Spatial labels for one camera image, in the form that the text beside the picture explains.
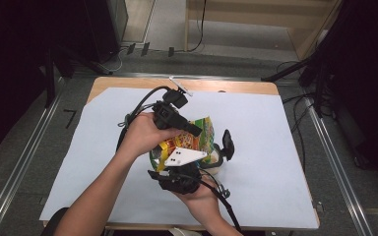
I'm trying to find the black upright stand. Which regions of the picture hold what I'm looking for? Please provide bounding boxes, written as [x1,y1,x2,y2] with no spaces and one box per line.
[43,48,59,109]

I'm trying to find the person's left hand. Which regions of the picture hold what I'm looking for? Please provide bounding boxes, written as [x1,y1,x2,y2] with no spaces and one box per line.
[116,111,183,158]

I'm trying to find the white floor cable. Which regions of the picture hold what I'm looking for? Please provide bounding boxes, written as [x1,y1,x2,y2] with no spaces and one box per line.
[94,48,126,74]

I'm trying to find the clear plastic jar black lid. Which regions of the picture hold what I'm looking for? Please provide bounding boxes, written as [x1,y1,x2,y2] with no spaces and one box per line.
[198,129,235,176]

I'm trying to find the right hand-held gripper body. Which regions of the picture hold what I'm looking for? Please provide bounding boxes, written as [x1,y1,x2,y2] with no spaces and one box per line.
[157,147,209,195]

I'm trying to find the black tripod stand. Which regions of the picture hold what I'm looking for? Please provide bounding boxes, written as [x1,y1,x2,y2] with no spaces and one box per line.
[261,0,346,119]

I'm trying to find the person's right hand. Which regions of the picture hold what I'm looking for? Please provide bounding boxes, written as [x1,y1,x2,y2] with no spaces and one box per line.
[172,182,226,226]

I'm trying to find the left hand-held gripper black cable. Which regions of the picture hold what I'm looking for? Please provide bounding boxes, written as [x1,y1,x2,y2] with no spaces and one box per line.
[116,86,171,151]

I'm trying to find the black floor cables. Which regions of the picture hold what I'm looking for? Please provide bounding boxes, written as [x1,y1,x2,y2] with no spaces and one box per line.
[277,60,326,172]

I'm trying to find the black hanging cable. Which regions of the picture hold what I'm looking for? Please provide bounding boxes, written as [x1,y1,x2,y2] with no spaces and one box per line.
[187,0,209,53]

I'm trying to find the black cabinet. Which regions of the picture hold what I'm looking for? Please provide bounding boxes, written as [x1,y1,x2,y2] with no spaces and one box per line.
[85,0,129,64]

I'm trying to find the black curtain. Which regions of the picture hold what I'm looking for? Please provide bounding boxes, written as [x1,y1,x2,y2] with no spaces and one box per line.
[0,0,92,160]
[326,0,378,183]

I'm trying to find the white cloth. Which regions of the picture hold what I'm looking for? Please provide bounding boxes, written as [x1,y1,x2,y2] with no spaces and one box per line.
[168,227,201,236]

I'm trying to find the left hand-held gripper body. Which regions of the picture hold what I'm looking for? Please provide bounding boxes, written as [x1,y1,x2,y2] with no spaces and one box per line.
[152,77,194,131]

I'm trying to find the light blue table mat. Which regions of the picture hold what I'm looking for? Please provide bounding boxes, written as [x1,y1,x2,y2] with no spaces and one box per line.
[38,87,320,230]

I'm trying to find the light wooden shelf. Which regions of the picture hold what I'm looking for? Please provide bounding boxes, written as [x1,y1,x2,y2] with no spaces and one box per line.
[184,0,343,61]

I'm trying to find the metal floor rail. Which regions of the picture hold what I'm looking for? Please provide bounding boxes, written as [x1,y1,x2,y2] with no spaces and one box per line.
[0,91,64,236]
[304,97,375,236]

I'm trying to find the yellow green refill pouch bag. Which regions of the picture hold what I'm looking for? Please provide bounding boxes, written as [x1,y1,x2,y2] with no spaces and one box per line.
[149,116,218,173]

